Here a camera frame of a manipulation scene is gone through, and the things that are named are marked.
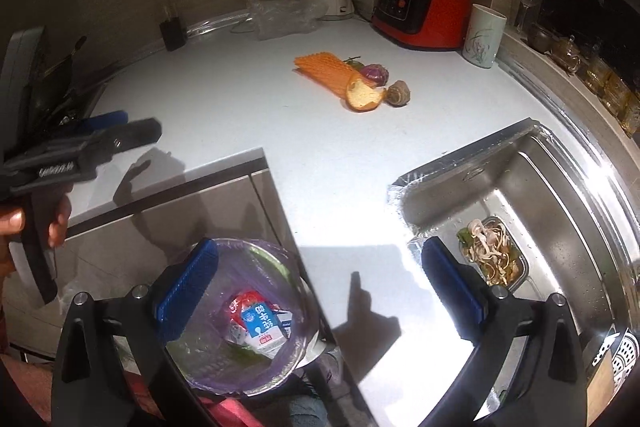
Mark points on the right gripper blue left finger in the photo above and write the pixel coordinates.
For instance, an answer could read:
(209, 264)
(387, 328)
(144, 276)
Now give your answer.
(180, 288)

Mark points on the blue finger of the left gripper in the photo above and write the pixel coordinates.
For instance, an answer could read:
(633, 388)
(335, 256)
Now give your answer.
(103, 121)
(134, 134)

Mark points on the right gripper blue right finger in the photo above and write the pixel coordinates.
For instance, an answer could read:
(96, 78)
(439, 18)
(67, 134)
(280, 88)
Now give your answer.
(458, 286)

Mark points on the red snack wrapper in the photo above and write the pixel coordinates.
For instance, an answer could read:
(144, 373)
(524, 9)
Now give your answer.
(245, 300)

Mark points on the blue white milk carton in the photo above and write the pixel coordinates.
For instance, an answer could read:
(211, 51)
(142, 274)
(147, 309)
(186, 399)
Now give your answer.
(267, 329)

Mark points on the clear plastic bag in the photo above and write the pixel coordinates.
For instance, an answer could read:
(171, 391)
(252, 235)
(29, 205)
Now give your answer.
(279, 18)

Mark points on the orange foam fruit net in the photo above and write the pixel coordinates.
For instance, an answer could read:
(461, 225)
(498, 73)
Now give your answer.
(328, 70)

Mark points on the purple onion half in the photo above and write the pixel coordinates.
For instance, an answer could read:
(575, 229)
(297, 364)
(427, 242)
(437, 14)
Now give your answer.
(375, 73)

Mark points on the green leaf with stem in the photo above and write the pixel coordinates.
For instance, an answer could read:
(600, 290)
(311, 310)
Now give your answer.
(354, 62)

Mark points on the grey kitchen cabinet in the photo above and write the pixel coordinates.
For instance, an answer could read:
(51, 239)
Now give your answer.
(158, 214)

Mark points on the trash bin with purple bag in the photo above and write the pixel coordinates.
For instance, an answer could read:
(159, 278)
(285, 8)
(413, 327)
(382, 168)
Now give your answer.
(236, 318)

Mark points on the black wok with lid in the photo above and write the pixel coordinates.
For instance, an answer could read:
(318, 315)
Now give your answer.
(52, 97)

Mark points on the glass sauce bottle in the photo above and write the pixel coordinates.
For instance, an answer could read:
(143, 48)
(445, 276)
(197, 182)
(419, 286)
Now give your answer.
(170, 24)

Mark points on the stainless steel sink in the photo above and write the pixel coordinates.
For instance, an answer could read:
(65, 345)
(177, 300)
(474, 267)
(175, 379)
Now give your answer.
(530, 365)

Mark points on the wooden cutting board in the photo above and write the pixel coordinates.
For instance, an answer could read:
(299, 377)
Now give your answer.
(605, 383)

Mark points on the white dish rack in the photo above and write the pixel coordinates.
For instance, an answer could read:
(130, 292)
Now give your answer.
(624, 348)

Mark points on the amber glass cup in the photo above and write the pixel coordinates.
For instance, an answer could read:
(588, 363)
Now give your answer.
(615, 94)
(630, 120)
(596, 74)

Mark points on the glass teapot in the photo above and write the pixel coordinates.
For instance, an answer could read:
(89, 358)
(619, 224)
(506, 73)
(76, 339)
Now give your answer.
(566, 54)

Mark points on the white ceramic cup with flowers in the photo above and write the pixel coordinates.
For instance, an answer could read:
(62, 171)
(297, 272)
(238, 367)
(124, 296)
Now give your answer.
(484, 36)

